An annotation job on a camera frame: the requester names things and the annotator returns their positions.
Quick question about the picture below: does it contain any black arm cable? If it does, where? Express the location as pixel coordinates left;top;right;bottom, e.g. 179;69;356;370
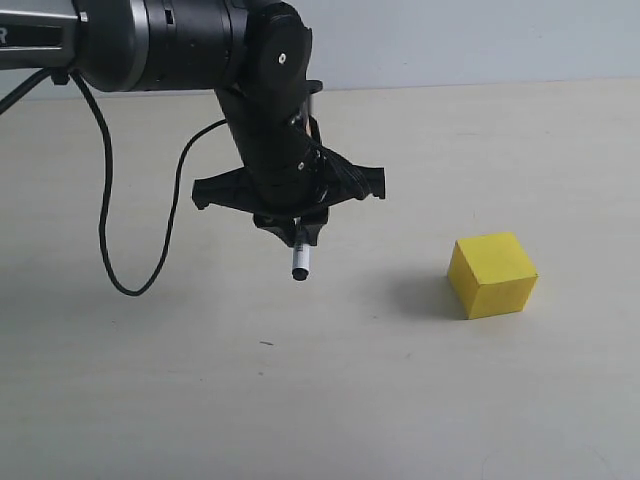
0;67;231;295

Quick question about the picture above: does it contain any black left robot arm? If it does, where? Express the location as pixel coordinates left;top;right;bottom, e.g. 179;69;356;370
1;1;385;244

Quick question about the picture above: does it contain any black and white marker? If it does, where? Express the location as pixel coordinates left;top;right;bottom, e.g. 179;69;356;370
292;219;311;282

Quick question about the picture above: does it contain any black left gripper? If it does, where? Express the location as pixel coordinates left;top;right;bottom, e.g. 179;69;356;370
192;152;386;246

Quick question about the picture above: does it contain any yellow foam cube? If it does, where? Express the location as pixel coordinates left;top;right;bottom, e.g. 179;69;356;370
447;232;538;320

